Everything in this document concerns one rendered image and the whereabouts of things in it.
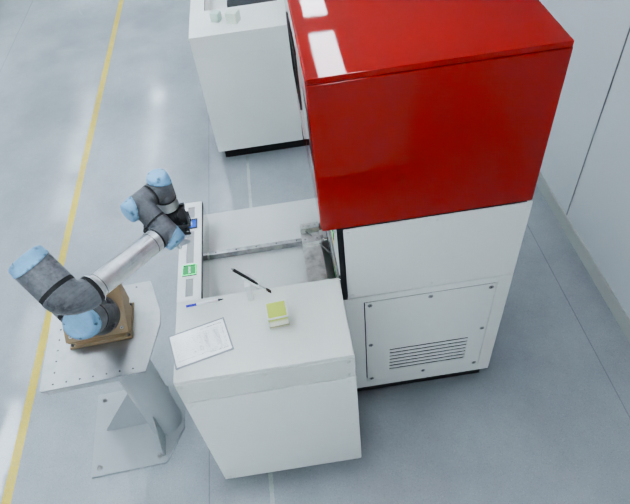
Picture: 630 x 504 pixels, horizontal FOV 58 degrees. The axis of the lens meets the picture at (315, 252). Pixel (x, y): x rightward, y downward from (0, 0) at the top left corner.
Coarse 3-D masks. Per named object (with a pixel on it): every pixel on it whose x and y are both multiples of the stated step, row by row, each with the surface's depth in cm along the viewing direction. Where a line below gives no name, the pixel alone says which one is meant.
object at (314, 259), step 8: (312, 232) 246; (304, 248) 240; (312, 248) 240; (320, 248) 239; (304, 256) 237; (312, 256) 237; (320, 256) 236; (312, 264) 234; (320, 264) 233; (312, 272) 231; (320, 272) 230; (312, 280) 228
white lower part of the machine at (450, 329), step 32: (416, 288) 229; (448, 288) 231; (480, 288) 233; (352, 320) 239; (384, 320) 242; (416, 320) 245; (448, 320) 248; (480, 320) 251; (384, 352) 261; (416, 352) 265; (448, 352) 268; (480, 352) 272; (384, 384) 288
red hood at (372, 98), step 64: (320, 0) 184; (384, 0) 180; (448, 0) 177; (512, 0) 173; (320, 64) 158; (384, 64) 155; (448, 64) 156; (512, 64) 158; (320, 128) 166; (384, 128) 169; (448, 128) 172; (512, 128) 175; (320, 192) 184; (384, 192) 188; (448, 192) 191; (512, 192) 195
